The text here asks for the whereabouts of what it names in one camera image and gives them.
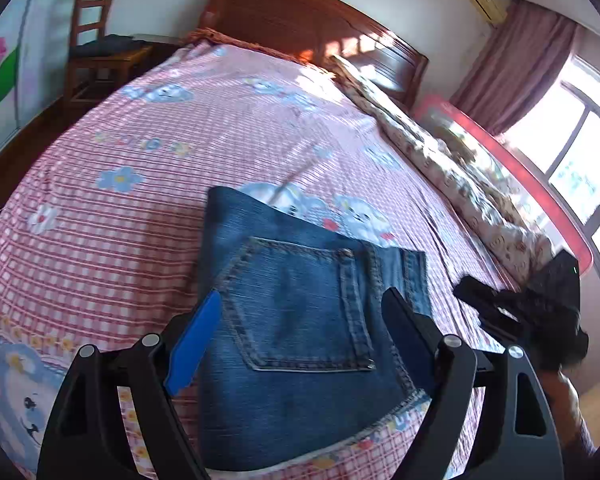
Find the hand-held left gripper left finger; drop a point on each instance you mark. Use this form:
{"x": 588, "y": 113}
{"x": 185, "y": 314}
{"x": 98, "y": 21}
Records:
{"x": 192, "y": 345}

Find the floral quilt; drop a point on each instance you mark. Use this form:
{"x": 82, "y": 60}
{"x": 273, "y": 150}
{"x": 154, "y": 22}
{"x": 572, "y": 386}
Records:
{"x": 454, "y": 175}

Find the pink plaid bed sheet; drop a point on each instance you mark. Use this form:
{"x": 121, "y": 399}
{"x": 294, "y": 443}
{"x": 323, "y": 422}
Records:
{"x": 155, "y": 185}

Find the blue denim pants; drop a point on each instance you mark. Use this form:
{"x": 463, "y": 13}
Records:
{"x": 300, "y": 300}

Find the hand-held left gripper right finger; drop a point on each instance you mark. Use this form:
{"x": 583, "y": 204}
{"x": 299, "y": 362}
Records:
{"x": 404, "y": 335}

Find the red bed guard rail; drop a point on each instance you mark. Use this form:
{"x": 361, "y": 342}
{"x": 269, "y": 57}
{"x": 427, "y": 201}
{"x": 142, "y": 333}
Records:
{"x": 529, "y": 175}

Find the wooden chair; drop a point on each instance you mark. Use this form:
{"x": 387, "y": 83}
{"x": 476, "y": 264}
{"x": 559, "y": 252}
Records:
{"x": 92, "y": 5}

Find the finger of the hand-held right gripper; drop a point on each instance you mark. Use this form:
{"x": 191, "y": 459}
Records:
{"x": 474, "y": 292}

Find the wooden headboard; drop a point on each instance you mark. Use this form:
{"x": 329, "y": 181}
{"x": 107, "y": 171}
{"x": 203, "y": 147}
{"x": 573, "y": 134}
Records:
{"x": 290, "y": 15}

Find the flower print wardrobe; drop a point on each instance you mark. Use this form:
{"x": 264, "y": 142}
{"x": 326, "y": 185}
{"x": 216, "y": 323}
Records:
{"x": 10, "y": 85}

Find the pink curtain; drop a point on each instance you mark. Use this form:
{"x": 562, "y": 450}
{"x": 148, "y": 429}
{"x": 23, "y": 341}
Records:
{"x": 519, "y": 60}

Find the person's right forearm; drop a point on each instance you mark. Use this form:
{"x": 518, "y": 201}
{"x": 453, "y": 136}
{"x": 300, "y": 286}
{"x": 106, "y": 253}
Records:
{"x": 569, "y": 410}

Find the dark cloth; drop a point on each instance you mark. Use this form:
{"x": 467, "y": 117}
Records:
{"x": 110, "y": 45}

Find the window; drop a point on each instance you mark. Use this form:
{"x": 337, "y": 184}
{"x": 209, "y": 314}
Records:
{"x": 579, "y": 140}

